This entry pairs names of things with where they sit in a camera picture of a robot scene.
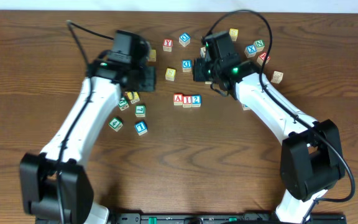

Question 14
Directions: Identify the blue 2 wooden block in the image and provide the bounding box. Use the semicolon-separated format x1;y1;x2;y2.
191;95;201;107

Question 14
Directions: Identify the red I wooden block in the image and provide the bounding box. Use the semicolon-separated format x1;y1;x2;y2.
182;95;192;108

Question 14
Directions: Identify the red A wooden block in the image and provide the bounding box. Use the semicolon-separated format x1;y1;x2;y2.
173;93;183;106

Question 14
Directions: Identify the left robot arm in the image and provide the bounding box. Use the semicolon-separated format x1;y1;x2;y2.
19;30;155;223

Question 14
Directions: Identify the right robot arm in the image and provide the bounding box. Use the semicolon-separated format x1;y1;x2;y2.
193;31;345;223

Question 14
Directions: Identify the plain picture wooden block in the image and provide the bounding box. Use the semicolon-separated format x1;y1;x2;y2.
200;47;206;58

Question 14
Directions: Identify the yellow O wooden block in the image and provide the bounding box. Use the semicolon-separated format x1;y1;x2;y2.
149;49;157;62

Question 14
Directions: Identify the blue X wooden block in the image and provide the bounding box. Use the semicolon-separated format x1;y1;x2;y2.
244;45;257;58

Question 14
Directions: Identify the blue D centre wooden block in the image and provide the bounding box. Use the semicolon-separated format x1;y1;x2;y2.
181;60;192;72

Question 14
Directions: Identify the blue d wooden block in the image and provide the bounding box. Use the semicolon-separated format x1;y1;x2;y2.
181;60;192;72
178;32;191;47

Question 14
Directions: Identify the yellow K wooden block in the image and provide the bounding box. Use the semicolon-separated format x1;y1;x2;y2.
126;91;140;104

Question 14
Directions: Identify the yellow far wooden block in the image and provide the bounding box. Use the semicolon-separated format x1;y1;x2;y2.
229;28;239;42

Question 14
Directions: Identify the red M wooden block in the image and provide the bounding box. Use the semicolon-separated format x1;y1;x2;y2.
257;52;270;66

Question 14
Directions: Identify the green J left wooden block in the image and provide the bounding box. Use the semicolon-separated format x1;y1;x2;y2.
118;97;129;111

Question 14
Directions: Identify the yellow S wooden block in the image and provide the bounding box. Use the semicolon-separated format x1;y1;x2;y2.
165;68;177;82

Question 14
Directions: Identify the red Y wooden block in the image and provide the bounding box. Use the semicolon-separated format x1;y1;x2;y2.
163;39;173;52

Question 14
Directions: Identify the green N wooden block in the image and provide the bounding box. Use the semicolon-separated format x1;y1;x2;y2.
253;39;265;52

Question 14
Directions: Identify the blue D far wooden block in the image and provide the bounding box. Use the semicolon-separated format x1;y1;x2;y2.
178;32;191;47

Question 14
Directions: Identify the blue 5 wooden block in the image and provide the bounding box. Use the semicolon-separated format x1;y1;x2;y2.
242;104;250;111

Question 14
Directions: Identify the green L wooden block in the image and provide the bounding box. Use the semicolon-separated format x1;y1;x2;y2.
135;105;146;118

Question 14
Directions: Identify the plain animal wooden block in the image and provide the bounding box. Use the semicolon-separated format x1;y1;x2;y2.
270;71;283;84

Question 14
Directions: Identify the green 4 wooden block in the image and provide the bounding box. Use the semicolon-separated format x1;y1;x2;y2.
108;117;123;132

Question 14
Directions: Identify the blue T wooden block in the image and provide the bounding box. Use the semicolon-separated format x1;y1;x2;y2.
134;121;148;136

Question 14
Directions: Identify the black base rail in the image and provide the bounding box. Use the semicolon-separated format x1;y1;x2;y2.
113;211;347;224

